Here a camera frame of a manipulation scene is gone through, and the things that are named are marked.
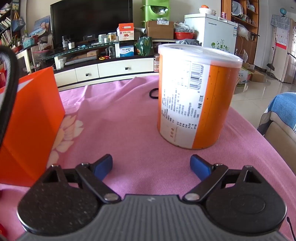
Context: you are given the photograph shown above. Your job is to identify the wooden shelf unit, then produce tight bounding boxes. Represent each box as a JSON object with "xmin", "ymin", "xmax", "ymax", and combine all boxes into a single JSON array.
[{"xmin": 220, "ymin": 0, "xmax": 259, "ymax": 64}]

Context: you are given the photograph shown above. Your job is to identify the green plastic bag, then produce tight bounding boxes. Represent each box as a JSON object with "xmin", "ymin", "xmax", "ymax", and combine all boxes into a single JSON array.
[{"xmin": 135, "ymin": 36, "xmax": 152, "ymax": 56}]

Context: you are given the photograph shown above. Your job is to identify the brown cardboard box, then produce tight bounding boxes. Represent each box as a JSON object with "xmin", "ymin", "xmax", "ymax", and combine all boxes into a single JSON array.
[{"xmin": 145, "ymin": 21, "xmax": 174, "ymax": 40}]

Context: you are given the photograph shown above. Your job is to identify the blue globe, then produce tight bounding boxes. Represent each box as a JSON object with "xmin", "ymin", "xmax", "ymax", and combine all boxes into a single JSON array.
[{"xmin": 280, "ymin": 8, "xmax": 287, "ymax": 17}]

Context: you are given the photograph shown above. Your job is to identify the white bowl with orange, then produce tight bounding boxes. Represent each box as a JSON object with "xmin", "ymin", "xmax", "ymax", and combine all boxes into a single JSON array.
[{"xmin": 198, "ymin": 5, "xmax": 216, "ymax": 16}]

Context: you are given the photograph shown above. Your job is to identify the blue white box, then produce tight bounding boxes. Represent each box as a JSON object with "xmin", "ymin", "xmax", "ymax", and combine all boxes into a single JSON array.
[{"xmin": 115, "ymin": 43, "xmax": 134, "ymax": 58}]

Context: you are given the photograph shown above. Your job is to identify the black hair tie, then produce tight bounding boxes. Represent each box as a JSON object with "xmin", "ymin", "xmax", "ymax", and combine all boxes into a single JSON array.
[{"xmin": 149, "ymin": 87, "xmax": 160, "ymax": 100}]

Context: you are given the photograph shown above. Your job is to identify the blue striped bed cover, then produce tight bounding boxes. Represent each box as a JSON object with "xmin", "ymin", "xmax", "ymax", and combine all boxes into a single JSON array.
[{"xmin": 257, "ymin": 92, "xmax": 295, "ymax": 141}]

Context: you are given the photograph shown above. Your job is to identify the pink floral tablecloth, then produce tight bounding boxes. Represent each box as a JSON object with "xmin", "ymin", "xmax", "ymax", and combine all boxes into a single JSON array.
[{"xmin": 0, "ymin": 74, "xmax": 296, "ymax": 241}]

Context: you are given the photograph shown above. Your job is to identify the white TV cabinet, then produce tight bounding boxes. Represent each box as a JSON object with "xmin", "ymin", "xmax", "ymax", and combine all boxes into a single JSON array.
[{"xmin": 54, "ymin": 56, "xmax": 158, "ymax": 91}]

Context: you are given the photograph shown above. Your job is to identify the red basin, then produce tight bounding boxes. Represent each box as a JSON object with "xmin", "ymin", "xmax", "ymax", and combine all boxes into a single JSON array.
[{"xmin": 174, "ymin": 32, "xmax": 194, "ymax": 40}]

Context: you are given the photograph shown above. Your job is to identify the black cable loop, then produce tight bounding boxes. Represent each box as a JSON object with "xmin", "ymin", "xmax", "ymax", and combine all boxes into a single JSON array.
[{"xmin": 0, "ymin": 45, "xmax": 20, "ymax": 147}]

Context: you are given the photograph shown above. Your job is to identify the black flat screen television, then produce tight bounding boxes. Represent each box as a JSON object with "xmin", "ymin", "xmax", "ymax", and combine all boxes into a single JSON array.
[{"xmin": 50, "ymin": 0, "xmax": 133, "ymax": 48}]

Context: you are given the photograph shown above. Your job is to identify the orange white canister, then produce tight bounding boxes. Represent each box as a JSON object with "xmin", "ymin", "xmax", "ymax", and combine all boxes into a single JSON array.
[{"xmin": 157, "ymin": 44, "xmax": 243, "ymax": 150}]

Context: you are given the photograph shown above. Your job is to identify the orange cardboard box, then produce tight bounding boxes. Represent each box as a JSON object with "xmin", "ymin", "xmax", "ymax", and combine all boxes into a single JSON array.
[{"xmin": 1, "ymin": 67, "xmax": 65, "ymax": 186}]

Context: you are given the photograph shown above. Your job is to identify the black bookshelf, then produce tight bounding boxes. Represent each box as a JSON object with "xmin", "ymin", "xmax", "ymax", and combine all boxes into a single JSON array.
[{"xmin": 0, "ymin": 0, "xmax": 21, "ymax": 48}]

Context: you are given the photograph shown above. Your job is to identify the orange white medicine box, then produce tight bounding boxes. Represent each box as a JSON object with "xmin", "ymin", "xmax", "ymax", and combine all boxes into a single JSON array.
[{"xmin": 117, "ymin": 23, "xmax": 134, "ymax": 41}]

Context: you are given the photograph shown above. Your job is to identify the green stacking bins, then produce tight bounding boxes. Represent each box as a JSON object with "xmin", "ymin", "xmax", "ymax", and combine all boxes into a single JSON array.
[{"xmin": 140, "ymin": 0, "xmax": 171, "ymax": 26}]

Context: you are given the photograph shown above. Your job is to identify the white mini fridge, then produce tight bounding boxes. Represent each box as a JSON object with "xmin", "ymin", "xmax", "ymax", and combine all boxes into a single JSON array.
[{"xmin": 184, "ymin": 14, "xmax": 238, "ymax": 54}]

